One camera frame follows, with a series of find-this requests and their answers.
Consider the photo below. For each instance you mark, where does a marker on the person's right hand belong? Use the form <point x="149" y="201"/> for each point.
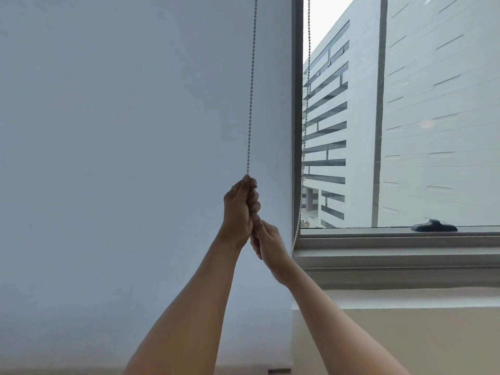
<point x="273" y="251"/>

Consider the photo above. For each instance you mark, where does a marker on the grey window frame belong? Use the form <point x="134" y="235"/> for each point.
<point x="390" y="251"/>

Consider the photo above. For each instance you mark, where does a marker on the person's right forearm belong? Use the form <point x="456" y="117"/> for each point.
<point x="332" y="324"/>

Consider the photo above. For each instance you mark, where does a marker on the person's left middle finger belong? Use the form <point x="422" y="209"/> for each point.
<point x="254" y="196"/>

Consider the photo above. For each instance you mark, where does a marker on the person's left thumb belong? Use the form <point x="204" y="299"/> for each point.
<point x="237" y="186"/>

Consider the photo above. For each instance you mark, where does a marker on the person's right thumb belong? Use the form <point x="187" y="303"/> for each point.
<point x="268" y="227"/>

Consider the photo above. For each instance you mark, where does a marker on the white building outside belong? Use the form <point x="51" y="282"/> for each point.
<point x="425" y="113"/>

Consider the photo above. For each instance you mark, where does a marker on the person's left forearm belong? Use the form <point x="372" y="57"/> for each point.
<point x="187" y="312"/>

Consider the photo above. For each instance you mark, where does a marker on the pale blue roller blind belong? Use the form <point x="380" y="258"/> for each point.
<point x="129" y="160"/>

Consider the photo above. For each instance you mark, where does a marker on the person's left little finger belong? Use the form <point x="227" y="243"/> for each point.
<point x="256" y="217"/>

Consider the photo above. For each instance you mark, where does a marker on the person's left hand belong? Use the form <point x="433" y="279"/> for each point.
<point x="236" y="214"/>

